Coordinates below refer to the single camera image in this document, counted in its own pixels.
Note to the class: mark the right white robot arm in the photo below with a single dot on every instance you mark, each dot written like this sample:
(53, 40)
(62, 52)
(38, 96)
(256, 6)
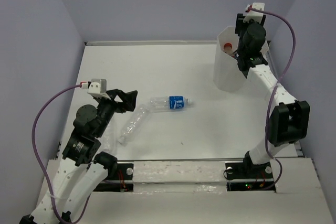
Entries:
(287, 118)

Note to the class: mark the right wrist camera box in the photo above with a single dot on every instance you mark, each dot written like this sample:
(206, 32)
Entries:
(253, 12)

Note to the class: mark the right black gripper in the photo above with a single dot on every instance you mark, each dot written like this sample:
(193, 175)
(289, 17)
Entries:
(240, 23)

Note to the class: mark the red cap small bottle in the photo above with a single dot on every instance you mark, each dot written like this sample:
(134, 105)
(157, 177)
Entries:
(228, 49)

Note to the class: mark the clear bottle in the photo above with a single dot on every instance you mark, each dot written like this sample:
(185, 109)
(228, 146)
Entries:
(134, 124)

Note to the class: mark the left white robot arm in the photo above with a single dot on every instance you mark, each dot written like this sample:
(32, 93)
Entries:
(82, 167)

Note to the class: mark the white octagonal plastic bin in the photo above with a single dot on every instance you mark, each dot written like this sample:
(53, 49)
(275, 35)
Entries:
(231, 78)

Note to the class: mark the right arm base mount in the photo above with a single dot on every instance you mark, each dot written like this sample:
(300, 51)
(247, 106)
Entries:
(240, 178)

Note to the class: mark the metal rail front edge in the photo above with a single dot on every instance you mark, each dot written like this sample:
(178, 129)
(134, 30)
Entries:
(183, 160)

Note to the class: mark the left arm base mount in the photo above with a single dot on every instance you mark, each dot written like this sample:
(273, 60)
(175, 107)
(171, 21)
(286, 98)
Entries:
(119, 181)

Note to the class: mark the blue label water bottle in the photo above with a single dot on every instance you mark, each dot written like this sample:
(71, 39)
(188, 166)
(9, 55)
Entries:
(170, 103)

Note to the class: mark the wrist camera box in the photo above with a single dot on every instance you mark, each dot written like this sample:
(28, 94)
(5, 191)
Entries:
(98, 88)
(253, 12)

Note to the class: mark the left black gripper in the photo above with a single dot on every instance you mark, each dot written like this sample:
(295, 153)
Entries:
(129, 99)

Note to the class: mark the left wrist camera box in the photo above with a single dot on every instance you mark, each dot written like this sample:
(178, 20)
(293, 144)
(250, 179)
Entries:
(98, 88)

